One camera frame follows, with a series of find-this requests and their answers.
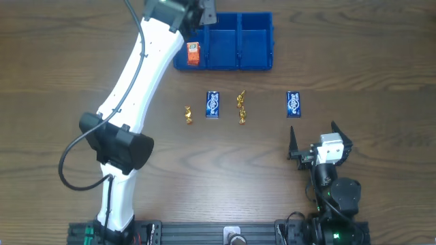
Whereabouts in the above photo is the blue candy pack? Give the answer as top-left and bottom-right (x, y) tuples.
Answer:
(205, 91), (220, 119)
(286, 91), (302, 118)

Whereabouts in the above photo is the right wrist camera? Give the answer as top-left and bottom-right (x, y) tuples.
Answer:
(316, 132), (345, 166)

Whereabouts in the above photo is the orange candy box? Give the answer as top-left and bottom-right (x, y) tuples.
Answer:
(186, 41), (201, 67)

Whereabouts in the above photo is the blue tray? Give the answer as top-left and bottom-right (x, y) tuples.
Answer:
(172, 11), (275, 71)

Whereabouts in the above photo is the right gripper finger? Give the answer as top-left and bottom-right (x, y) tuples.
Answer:
(330, 120), (354, 161)
(287, 125), (300, 161)

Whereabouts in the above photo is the mounting rail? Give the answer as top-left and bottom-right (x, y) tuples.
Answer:
(67, 219), (371, 245)

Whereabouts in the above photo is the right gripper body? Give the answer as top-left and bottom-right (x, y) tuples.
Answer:
(294, 144), (320, 171)

